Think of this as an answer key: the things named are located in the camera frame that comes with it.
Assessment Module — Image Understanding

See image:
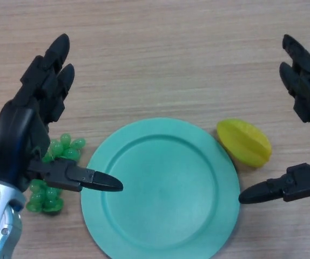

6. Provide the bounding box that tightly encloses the yellow starfruit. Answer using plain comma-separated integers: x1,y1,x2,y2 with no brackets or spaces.
216,118,272,168

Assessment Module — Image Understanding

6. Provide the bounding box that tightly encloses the green grape bunch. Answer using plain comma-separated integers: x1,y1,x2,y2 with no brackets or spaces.
25,133,87,214

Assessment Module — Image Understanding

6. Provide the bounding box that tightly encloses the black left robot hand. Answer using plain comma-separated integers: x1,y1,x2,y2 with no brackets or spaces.
0,33,124,193

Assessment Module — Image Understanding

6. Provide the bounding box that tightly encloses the green round plate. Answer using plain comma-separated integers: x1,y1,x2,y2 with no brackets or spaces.
80,117,241,259

